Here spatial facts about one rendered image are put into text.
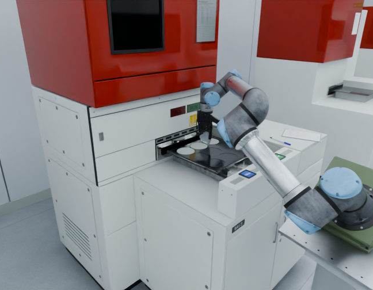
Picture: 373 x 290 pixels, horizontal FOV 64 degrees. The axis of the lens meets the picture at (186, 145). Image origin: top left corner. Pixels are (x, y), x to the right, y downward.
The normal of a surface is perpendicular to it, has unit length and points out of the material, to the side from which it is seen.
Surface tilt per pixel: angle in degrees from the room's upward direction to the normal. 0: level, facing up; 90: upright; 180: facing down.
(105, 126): 90
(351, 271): 0
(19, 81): 90
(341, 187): 38
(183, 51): 90
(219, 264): 90
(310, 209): 55
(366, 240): 45
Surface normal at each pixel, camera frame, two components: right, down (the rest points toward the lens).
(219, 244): -0.71, 0.26
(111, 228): 0.71, 0.27
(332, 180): -0.47, -0.59
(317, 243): 0.00, -0.93
